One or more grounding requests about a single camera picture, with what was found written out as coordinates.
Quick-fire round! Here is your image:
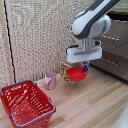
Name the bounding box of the colourful snack bag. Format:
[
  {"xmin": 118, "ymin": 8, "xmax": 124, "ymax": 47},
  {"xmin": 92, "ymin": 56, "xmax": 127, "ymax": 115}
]
[{"xmin": 59, "ymin": 61, "xmax": 77, "ymax": 87}]

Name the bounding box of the red plastic bowl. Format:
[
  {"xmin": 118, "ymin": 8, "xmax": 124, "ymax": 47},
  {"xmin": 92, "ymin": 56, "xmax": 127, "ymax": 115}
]
[{"xmin": 65, "ymin": 65, "xmax": 89, "ymax": 83}]

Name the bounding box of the red basket with blue rim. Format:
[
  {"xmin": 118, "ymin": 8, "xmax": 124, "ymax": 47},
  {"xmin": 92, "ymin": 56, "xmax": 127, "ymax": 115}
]
[{"xmin": 0, "ymin": 79, "xmax": 57, "ymax": 128}]

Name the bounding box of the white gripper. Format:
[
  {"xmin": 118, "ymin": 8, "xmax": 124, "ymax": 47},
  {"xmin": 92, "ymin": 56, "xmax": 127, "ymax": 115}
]
[{"xmin": 65, "ymin": 45, "xmax": 103, "ymax": 73}]

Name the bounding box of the wooden vertical post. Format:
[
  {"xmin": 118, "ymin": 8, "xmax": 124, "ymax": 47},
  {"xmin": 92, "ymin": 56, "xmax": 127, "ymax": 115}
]
[{"xmin": 54, "ymin": 0, "xmax": 67, "ymax": 73}]

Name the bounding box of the brown drawer cabinet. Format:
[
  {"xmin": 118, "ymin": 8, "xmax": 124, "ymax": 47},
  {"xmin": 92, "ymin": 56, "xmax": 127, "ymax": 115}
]
[{"xmin": 88, "ymin": 11, "xmax": 128, "ymax": 83}]

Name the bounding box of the pink mug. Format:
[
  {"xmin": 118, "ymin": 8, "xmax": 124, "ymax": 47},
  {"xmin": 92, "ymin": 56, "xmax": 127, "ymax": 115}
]
[{"xmin": 44, "ymin": 71, "xmax": 58, "ymax": 91}]

